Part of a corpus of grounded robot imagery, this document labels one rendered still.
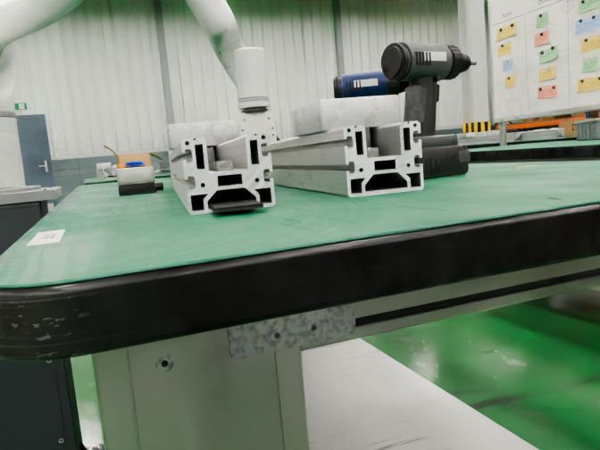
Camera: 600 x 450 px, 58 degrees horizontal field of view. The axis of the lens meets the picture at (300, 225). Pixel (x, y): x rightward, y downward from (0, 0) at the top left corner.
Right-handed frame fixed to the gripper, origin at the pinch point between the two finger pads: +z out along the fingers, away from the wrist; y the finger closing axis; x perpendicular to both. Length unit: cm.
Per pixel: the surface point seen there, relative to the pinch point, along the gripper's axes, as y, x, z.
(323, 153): 5, 78, -3
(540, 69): -243, -194, -48
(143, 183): 30.5, 22.4, 0.8
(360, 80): -16.1, 38.5, -16.8
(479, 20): -486, -641, -186
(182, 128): 22, 54, -9
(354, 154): 4, 86, -2
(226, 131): 15, 54, -8
